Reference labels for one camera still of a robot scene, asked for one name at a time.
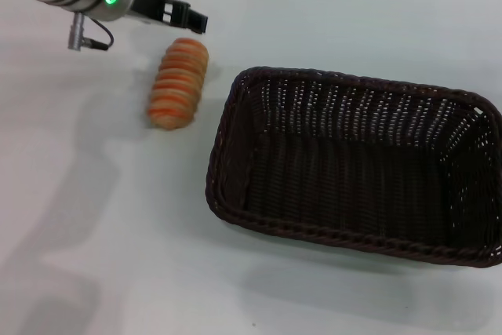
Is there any dark brown wicker basket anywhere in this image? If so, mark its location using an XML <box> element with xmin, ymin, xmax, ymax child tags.
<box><xmin>203</xmin><ymin>66</ymin><xmax>502</xmax><ymax>270</ymax></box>

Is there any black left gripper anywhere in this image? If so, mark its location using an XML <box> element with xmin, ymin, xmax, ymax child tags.
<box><xmin>131</xmin><ymin>0</ymin><xmax>209</xmax><ymax>34</ymax></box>

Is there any orange striped bread roll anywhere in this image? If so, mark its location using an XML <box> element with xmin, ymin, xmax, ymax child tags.
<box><xmin>147</xmin><ymin>36</ymin><xmax>211</xmax><ymax>131</ymax></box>

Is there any grey cable with metal plug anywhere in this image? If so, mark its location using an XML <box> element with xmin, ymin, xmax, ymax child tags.
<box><xmin>67</xmin><ymin>12</ymin><xmax>115</xmax><ymax>52</ymax></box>

